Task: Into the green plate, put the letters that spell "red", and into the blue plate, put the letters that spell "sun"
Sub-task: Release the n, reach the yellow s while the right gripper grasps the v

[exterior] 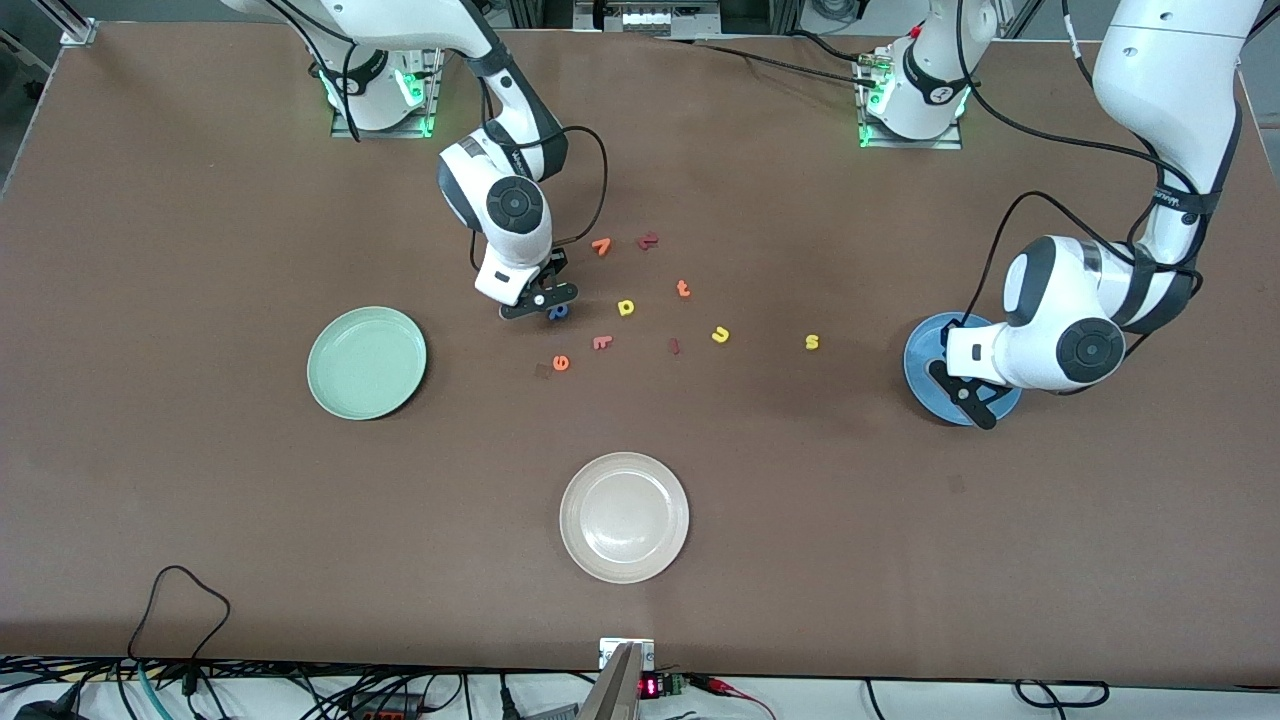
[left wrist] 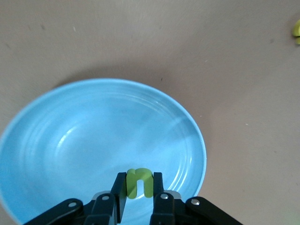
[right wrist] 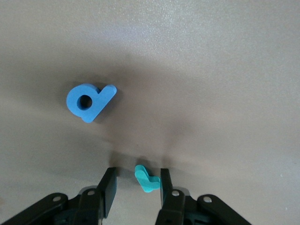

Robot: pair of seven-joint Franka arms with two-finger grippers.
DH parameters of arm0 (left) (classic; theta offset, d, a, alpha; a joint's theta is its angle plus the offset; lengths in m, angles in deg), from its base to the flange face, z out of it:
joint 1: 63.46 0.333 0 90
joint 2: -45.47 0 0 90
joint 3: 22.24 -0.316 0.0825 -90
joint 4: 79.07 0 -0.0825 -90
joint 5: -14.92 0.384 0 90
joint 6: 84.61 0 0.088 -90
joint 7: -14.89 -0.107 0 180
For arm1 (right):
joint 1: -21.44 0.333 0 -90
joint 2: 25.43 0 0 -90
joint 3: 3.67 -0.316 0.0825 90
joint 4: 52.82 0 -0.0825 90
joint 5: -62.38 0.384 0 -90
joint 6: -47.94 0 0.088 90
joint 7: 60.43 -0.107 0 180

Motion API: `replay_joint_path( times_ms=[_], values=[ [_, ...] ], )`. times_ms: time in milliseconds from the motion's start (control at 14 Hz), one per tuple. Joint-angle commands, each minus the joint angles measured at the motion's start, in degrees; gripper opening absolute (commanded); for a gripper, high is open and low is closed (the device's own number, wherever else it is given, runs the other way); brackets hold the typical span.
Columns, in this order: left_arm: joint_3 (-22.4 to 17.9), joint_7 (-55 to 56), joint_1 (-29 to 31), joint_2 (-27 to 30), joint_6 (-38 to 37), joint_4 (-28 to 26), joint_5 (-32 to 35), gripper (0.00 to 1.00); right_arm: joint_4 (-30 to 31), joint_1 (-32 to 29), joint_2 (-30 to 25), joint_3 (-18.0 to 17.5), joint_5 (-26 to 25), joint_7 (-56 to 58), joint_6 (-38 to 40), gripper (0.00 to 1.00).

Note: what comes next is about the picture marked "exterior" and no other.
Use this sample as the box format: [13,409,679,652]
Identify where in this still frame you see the blue plate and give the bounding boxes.
[903,312,1024,428]

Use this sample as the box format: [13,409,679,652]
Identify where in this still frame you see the pale green plate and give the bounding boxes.
[306,306,428,421]

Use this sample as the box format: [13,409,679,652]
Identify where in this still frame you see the cream white plate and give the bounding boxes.
[559,452,691,585]

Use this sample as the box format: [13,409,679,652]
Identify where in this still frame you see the grey control box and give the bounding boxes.
[573,0,723,39]

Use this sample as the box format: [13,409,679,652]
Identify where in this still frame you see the red clip leads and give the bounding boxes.
[688,675,776,720]

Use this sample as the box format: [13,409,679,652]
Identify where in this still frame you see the black power plug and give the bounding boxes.
[15,683,83,720]

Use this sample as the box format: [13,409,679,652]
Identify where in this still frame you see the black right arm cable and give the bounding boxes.
[470,125,609,276]

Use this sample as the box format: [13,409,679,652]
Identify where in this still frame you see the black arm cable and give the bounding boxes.
[958,0,1216,331]
[470,125,609,276]

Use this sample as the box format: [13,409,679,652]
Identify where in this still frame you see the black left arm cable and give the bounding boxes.
[958,0,1216,331]

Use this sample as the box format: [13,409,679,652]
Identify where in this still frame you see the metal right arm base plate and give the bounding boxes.
[330,45,443,140]

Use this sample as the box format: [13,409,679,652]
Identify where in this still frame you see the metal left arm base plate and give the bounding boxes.
[857,50,964,151]

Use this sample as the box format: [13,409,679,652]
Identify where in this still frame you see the black cable on table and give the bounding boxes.
[655,36,881,87]

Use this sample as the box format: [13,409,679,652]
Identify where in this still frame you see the black coiled cable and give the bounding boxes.
[1013,680,1111,708]

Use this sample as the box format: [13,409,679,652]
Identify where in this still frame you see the grey metal camera mount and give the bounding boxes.
[578,637,657,720]

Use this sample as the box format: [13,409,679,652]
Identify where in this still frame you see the black looped cable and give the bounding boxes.
[127,565,232,693]

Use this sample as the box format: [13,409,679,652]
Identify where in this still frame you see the aluminium frame extrusion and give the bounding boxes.
[30,0,98,47]

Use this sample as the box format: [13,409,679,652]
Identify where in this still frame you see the teal cable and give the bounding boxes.
[138,660,169,720]

